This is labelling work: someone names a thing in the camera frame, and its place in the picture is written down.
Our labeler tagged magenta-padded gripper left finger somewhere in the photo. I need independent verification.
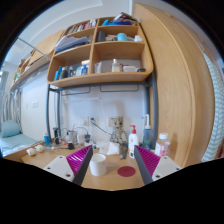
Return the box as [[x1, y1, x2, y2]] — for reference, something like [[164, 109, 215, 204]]
[[43, 144, 94, 187]]

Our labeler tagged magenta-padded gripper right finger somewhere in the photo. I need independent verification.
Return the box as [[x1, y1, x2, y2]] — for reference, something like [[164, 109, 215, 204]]
[[133, 144, 183, 186]]

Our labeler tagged pink-labelled clear drink bottle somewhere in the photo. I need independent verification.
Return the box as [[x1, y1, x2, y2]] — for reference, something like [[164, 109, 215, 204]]
[[154, 132, 171, 158]]

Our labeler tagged small blue bottle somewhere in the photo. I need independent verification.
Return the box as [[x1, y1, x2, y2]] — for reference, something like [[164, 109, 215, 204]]
[[43, 132, 51, 147]]

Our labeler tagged black slim device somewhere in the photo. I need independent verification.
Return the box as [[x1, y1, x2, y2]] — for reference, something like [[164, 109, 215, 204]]
[[53, 128, 60, 145]]

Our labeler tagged translucent blue spray bottle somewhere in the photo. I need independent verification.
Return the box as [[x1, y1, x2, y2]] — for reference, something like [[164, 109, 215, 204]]
[[141, 114, 154, 151]]

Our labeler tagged flat round red coaster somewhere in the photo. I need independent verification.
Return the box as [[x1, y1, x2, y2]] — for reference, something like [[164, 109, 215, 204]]
[[117, 165, 137, 178]]

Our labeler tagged white cup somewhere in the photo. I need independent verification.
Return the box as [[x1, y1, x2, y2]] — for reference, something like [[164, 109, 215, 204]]
[[88, 153, 108, 177]]

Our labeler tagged light blue bed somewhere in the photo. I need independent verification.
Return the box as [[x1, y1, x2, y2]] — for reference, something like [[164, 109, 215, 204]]
[[0, 133, 41, 158]]

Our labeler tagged brown tree figurine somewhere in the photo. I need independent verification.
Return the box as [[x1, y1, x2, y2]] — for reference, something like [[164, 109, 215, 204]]
[[109, 115, 128, 146]]

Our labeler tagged teal pillow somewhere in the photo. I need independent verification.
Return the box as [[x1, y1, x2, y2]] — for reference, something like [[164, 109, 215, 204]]
[[0, 119, 22, 138]]

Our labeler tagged wooden wardrobe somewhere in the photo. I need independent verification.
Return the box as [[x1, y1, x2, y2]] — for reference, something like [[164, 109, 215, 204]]
[[132, 3, 216, 168]]

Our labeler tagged green-striped white towel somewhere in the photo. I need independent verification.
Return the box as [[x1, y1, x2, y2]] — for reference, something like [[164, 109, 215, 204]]
[[201, 53, 224, 163]]

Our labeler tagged wooden shelf unit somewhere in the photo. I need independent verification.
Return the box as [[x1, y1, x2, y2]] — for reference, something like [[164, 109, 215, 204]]
[[46, 12, 154, 89]]

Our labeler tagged black cable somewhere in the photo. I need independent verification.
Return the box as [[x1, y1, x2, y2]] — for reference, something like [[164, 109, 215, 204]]
[[89, 119, 113, 136]]

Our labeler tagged white wall socket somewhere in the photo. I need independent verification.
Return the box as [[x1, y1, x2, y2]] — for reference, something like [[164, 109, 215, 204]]
[[84, 116, 99, 127]]

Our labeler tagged black metal desk frame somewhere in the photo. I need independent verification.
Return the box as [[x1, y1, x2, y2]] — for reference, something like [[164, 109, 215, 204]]
[[45, 71, 159, 148]]

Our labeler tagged long wooden wall shelf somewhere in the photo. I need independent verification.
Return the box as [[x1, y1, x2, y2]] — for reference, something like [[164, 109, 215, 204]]
[[11, 29, 66, 91]]

